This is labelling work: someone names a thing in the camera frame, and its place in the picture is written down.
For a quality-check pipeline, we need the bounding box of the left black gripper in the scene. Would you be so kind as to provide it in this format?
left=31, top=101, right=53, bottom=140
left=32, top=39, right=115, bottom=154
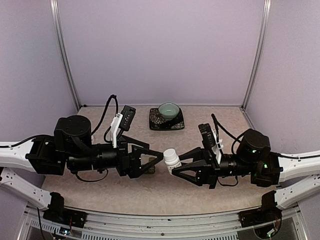
left=67, top=135, right=164, bottom=179

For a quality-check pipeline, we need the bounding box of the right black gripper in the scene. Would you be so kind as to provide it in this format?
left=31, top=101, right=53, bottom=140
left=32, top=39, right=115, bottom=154
left=171, top=146, right=255, bottom=191

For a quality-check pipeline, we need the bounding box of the green three-compartment pill box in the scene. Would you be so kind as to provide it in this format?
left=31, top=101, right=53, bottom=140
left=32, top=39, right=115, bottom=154
left=145, top=157, right=156, bottom=175

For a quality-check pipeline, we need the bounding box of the white pill bottle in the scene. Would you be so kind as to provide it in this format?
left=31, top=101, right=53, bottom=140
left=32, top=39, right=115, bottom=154
left=163, top=148, right=182, bottom=174

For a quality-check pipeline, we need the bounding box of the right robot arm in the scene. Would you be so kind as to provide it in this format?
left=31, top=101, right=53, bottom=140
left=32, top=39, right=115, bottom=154
left=171, top=124, right=320, bottom=222

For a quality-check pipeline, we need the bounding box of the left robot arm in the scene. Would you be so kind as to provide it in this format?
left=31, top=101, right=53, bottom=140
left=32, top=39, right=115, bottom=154
left=0, top=113, right=163, bottom=223

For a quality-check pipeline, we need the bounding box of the black floral square plate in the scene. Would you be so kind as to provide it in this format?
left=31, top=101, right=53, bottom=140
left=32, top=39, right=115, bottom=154
left=149, top=108, right=185, bottom=131

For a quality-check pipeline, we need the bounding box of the celadon green bowl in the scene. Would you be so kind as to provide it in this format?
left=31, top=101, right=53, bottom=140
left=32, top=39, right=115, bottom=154
left=158, top=102, right=180, bottom=120

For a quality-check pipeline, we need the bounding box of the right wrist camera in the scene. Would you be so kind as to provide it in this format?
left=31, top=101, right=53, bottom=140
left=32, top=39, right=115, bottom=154
left=198, top=123, right=223, bottom=165

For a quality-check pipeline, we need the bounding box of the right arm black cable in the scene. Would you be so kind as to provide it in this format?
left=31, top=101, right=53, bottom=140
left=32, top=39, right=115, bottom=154
left=211, top=113, right=245, bottom=156

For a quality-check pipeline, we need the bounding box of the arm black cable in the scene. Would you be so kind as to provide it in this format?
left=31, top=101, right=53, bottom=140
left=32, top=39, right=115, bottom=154
left=211, top=113, right=245, bottom=156
left=91, top=94, right=120, bottom=135

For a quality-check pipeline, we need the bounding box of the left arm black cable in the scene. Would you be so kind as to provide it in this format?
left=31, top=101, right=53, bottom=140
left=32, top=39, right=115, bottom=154
left=91, top=94, right=120, bottom=135

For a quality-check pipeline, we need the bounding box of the front aluminium rail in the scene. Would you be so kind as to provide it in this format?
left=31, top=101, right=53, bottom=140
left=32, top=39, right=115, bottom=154
left=19, top=197, right=308, bottom=240

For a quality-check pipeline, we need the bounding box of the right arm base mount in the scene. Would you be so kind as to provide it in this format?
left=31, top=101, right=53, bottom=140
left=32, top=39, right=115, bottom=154
left=238, top=190, right=282, bottom=228

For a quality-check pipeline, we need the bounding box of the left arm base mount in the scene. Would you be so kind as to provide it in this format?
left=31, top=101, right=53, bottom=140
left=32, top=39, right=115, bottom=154
left=43, top=192, right=87, bottom=229

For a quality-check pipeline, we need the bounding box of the right aluminium frame post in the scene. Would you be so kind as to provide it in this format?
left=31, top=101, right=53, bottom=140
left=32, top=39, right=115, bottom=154
left=241, top=0, right=272, bottom=112

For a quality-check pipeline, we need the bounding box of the aluminium frame post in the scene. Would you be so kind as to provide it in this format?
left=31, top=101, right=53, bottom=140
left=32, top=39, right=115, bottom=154
left=49, top=0, right=81, bottom=112
left=241, top=0, right=272, bottom=112

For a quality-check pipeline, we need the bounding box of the left aluminium frame post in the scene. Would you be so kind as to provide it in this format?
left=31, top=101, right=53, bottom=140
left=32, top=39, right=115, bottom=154
left=49, top=0, right=81, bottom=112

